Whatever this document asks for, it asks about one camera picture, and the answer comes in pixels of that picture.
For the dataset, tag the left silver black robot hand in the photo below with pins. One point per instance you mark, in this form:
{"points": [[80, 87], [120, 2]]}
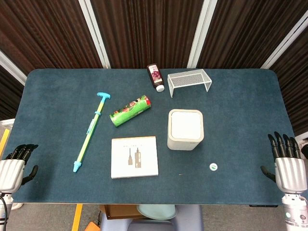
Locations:
{"points": [[10, 173]]}

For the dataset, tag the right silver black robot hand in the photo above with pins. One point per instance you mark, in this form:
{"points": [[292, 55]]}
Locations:
{"points": [[291, 174]]}

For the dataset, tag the small white green disc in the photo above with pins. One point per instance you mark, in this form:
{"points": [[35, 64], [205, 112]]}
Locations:
{"points": [[213, 167]]}

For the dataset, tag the white lidded bin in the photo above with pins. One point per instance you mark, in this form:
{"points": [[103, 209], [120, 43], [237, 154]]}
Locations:
{"points": [[185, 127]]}

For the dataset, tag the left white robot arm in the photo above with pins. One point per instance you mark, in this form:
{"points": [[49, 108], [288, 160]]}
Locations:
{"points": [[4, 207]]}

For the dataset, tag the green patterned roll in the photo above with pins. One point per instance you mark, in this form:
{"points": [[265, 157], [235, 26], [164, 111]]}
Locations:
{"points": [[131, 110]]}

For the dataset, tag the dark grape juice bottle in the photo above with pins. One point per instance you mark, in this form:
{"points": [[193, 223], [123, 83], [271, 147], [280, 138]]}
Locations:
{"points": [[155, 75]]}

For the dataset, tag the white shoe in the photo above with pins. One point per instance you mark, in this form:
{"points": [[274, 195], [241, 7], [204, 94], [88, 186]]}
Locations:
{"points": [[17, 206]]}

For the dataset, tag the black table control panel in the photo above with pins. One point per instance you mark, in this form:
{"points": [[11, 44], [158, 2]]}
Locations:
{"points": [[263, 205]]}

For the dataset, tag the blue felt table mat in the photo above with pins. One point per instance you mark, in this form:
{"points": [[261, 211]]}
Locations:
{"points": [[60, 108]]}

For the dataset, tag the teal green toy water pump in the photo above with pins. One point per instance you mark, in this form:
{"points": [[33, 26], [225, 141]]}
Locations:
{"points": [[92, 127]]}

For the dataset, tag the orange object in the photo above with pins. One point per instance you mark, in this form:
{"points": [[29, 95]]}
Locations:
{"points": [[92, 226]]}

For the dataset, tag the lavender plastic stool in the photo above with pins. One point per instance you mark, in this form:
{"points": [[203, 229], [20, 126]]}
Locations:
{"points": [[190, 219]]}

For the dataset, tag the brown cardboard box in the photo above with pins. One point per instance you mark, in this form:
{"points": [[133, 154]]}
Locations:
{"points": [[120, 211]]}

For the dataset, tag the flat white product box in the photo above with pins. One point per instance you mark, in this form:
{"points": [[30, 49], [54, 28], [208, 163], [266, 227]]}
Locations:
{"points": [[134, 157]]}

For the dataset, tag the light blue plastic basin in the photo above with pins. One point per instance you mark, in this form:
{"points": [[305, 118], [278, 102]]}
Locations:
{"points": [[157, 211]]}

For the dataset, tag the white partition post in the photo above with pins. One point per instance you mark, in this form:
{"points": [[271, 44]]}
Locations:
{"points": [[201, 33], [284, 44], [12, 67], [95, 33]]}

